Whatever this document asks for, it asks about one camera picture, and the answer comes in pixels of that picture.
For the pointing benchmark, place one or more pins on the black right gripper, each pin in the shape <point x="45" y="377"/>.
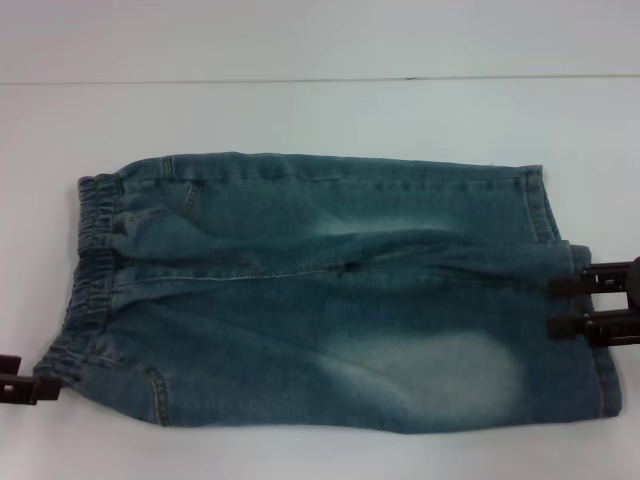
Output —
<point x="636" y="280"/>

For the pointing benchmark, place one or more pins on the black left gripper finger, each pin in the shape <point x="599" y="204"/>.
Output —
<point x="30" y="391"/>
<point x="9" y="364"/>

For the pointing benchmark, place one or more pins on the blue denim shorts with print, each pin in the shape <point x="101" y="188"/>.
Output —
<point x="300" y="310"/>

